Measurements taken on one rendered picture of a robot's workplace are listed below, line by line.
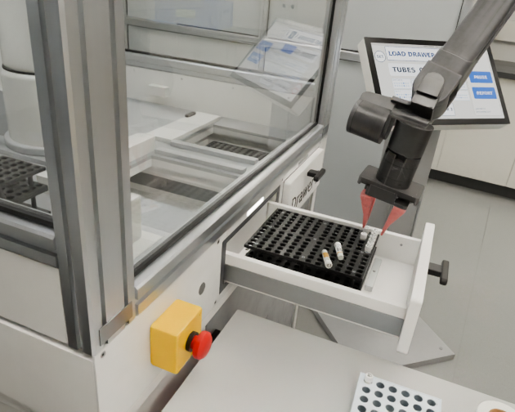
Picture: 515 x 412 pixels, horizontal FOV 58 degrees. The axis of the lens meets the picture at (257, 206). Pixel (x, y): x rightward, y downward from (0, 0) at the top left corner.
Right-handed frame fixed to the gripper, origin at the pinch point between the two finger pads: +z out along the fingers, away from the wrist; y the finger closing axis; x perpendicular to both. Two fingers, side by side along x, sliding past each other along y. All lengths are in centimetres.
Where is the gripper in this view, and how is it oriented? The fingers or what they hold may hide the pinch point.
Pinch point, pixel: (374, 226)
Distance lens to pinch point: 84.6
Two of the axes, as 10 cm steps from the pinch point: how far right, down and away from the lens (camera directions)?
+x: -4.4, 3.7, -8.2
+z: -2.1, 8.5, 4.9
